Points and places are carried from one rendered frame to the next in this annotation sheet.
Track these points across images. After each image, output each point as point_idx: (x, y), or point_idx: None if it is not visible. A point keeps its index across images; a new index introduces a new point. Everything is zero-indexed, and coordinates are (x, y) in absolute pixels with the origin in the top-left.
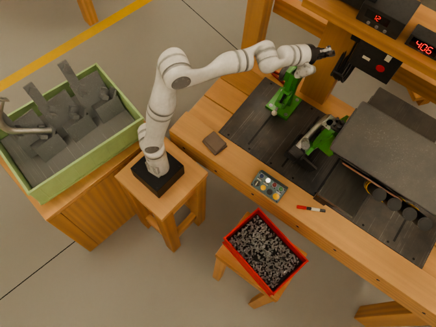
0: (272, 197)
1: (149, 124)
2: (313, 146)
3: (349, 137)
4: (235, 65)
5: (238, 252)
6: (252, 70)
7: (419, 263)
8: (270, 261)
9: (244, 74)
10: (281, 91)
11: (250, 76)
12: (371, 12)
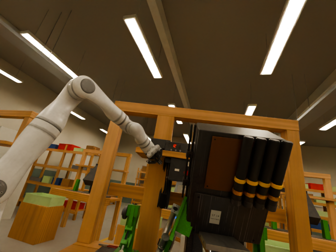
0: None
1: (23, 136)
2: (173, 228)
3: (204, 127)
4: (120, 110)
5: None
6: (89, 246)
7: None
8: None
9: (82, 249)
10: (123, 233)
11: (88, 249)
12: (170, 143)
